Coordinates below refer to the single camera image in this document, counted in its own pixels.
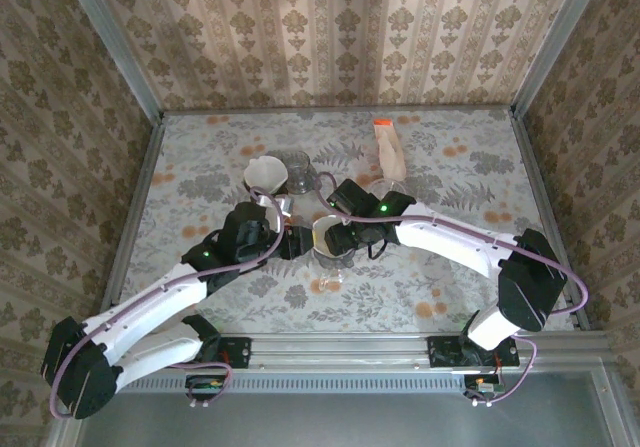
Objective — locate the white paper coffee filter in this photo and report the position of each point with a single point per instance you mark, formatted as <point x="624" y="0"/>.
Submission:
<point x="318" y="239"/>
<point x="265" y="172"/>

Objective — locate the grey metal base panel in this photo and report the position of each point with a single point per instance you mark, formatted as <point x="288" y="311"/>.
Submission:
<point x="350" y="419"/>

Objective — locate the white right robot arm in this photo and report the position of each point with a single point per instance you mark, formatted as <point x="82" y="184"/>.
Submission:
<point x="450" y="242"/>

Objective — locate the clear glass server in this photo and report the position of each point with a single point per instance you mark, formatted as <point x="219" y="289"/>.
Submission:
<point x="332" y="277"/>

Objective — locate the aluminium frame post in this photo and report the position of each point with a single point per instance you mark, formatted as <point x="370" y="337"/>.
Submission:
<point x="553" y="42"/>
<point x="119" y="42"/>

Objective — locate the clear plastic coffee dripper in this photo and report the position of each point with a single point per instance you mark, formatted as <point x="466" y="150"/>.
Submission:
<point x="382" y="184"/>

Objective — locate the coffee filter pack orange tab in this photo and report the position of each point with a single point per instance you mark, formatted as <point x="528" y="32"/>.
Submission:
<point x="391" y="154"/>

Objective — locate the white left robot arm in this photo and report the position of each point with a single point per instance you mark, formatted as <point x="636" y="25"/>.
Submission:
<point x="150" y="297"/>

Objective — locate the aluminium back table rail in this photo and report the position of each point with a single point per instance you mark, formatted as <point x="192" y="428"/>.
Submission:
<point x="340" y="110"/>

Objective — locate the aluminium front mounting rail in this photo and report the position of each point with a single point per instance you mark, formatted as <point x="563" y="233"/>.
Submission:
<point x="340" y="352"/>

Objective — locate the aluminium side table rail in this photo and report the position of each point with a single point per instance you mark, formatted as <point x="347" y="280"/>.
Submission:
<point x="550" y="217"/>
<point x="131" y="217"/>

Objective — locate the floral patterned table cover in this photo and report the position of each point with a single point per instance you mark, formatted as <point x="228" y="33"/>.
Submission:
<point x="200" y="137"/>

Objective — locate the grey glass mug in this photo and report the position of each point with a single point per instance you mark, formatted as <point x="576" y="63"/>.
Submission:
<point x="340" y="262"/>

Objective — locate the small control board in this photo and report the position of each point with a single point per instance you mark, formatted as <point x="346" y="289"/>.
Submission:
<point x="485" y="387"/>
<point x="205" y="387"/>

